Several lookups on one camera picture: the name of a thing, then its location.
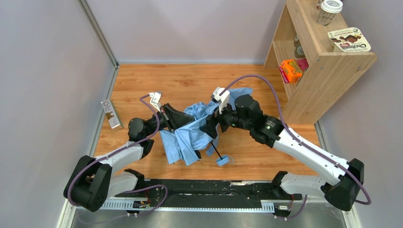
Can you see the small RO labelled box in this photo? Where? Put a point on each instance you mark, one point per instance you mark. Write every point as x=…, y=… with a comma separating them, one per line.
x=111, y=115

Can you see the light blue folding umbrella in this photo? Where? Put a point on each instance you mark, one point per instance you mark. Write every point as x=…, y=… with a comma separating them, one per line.
x=182, y=143

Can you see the glass jar white lid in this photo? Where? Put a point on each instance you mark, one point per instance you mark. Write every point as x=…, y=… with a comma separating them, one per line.
x=328, y=10

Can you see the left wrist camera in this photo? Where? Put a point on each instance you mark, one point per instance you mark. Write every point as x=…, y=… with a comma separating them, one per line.
x=155, y=98

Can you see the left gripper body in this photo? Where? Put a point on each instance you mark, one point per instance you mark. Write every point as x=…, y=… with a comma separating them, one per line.
x=168, y=117

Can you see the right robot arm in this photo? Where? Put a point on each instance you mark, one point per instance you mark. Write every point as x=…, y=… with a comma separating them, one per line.
x=337, y=180

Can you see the small bottle on shelf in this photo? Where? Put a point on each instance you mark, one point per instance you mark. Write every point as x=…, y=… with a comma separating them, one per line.
x=298, y=52

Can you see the wooden shelf unit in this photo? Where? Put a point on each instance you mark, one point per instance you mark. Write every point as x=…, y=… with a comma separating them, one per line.
x=329, y=75

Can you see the aluminium frame post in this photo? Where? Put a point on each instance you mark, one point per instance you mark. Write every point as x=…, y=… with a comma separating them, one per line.
x=95, y=26

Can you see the Chobani yogurt cup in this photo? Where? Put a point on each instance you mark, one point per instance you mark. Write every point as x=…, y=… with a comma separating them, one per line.
x=349, y=40

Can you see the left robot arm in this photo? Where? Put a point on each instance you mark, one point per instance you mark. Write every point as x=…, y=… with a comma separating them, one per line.
x=93, y=179

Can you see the orange snack box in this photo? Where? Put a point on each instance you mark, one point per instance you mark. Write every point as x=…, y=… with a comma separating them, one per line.
x=290, y=71

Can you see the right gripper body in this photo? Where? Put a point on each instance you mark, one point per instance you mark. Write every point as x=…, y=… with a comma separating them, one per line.
x=215, y=122

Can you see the pink snack box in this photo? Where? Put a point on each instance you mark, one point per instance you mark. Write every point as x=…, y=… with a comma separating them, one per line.
x=303, y=64

